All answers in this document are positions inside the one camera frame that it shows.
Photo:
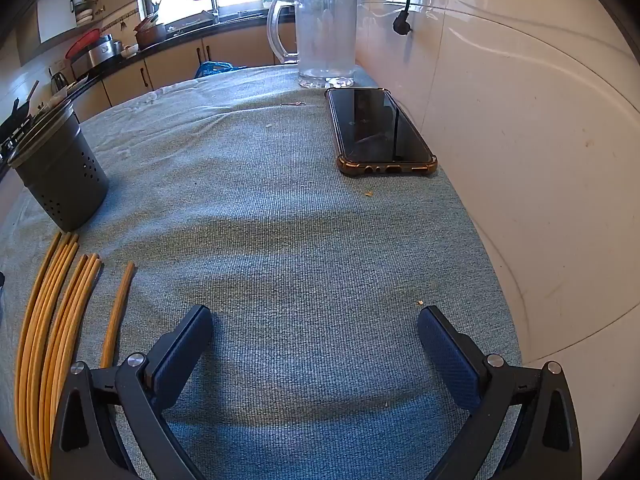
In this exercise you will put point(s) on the black gas stove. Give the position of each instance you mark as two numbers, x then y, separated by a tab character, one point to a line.
15	130

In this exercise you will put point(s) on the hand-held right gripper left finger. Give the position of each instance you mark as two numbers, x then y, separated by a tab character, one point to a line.
180	357

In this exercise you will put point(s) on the blue plastic bag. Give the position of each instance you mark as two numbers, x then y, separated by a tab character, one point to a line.
212	68

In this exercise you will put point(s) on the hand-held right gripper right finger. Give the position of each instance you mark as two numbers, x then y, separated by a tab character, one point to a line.
450	360

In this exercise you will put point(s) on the dark brown pot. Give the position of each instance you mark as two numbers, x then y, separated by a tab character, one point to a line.
150	36

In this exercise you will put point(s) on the black smartphone in brown case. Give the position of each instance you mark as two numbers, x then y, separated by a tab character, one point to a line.
375	125

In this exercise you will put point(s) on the grey perforated utensil holder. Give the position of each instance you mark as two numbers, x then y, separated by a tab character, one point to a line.
65	175

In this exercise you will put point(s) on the steel rice cooker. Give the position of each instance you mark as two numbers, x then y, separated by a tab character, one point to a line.
102	51

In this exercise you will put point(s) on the clear plastic pitcher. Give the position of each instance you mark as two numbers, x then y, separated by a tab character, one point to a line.
325	35

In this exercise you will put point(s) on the steel kettle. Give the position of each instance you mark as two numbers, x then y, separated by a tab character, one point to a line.
58	81

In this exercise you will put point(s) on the steel faucet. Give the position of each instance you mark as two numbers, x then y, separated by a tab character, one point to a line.
214	2

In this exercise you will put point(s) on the grey blue tablecloth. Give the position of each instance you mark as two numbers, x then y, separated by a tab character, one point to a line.
280	210

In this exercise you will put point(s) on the bunch of wooden chopsticks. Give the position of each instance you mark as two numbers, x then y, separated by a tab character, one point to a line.
35	320

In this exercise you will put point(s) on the beige upper wall cabinet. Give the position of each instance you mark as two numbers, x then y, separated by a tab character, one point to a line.
60	15

